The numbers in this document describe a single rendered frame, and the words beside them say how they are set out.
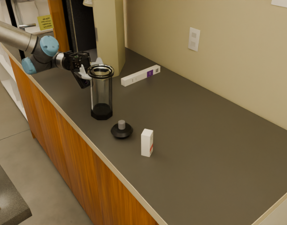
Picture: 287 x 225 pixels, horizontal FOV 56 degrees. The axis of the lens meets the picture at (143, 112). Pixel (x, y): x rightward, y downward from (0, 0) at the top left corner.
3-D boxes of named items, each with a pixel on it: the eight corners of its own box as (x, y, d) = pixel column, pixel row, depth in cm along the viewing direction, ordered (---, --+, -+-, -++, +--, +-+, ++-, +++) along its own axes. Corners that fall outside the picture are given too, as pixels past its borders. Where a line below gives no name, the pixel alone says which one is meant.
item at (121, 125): (125, 125, 117) (124, 112, 114) (137, 135, 111) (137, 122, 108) (106, 133, 113) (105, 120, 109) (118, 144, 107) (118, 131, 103)
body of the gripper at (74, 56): (76, 58, 110) (59, 53, 117) (81, 77, 115) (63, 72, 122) (90, 52, 115) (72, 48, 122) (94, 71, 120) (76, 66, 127)
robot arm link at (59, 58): (57, 71, 124) (72, 65, 129) (64, 72, 122) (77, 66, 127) (53, 55, 120) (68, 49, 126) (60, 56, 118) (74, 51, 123)
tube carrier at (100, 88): (118, 111, 124) (119, 70, 111) (101, 122, 117) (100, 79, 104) (101, 102, 129) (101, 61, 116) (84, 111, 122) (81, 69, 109)
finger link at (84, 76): (82, 68, 105) (75, 62, 112) (85, 82, 108) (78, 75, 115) (89, 67, 106) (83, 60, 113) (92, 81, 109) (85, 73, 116)
